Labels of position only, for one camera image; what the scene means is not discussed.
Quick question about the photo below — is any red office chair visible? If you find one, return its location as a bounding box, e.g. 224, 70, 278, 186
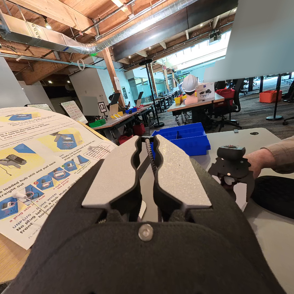
212, 88, 244, 131

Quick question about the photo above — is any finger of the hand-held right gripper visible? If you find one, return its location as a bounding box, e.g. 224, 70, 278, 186
230, 177, 248, 212

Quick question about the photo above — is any blue plastic bin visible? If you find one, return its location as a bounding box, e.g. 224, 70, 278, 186
149, 122, 212, 159

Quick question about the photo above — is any instruction sheet on stand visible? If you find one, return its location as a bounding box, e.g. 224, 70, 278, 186
0, 120, 121, 284

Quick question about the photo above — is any wooden column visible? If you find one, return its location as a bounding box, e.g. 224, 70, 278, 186
102, 48, 127, 111

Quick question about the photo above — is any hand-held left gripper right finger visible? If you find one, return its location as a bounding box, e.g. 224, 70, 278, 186
153, 134, 213, 222

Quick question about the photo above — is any white hard hat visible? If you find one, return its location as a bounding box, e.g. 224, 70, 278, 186
181, 75, 199, 94

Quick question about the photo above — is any printed instruction sheet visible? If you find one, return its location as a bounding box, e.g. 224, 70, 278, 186
0, 107, 117, 251

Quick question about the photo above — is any white easel board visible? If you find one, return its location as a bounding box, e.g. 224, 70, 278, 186
60, 100, 89, 125
25, 104, 55, 113

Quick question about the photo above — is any red plastic bin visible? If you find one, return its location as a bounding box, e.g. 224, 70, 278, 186
119, 123, 146, 145

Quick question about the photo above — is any white cardboard box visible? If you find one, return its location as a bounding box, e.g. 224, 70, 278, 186
196, 82, 215, 101

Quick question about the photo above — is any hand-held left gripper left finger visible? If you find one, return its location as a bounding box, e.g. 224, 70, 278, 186
81, 135, 142, 222

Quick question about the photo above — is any black pole stand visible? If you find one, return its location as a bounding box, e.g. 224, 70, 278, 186
139, 58, 165, 129

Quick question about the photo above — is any wooden work table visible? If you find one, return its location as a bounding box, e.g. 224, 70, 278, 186
166, 94, 225, 127
90, 105, 154, 140

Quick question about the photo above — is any black wrist rest pad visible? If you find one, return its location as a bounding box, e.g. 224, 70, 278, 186
251, 175, 294, 220

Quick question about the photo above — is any person's right hand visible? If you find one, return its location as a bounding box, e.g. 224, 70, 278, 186
244, 148, 277, 179

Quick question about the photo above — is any silver braided usb cable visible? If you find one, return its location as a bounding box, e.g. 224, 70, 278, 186
144, 137, 159, 177

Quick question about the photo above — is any person's right forearm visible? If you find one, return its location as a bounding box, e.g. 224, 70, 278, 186
264, 136, 294, 175

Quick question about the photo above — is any orange plastic bin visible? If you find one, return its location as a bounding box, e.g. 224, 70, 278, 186
259, 90, 283, 104

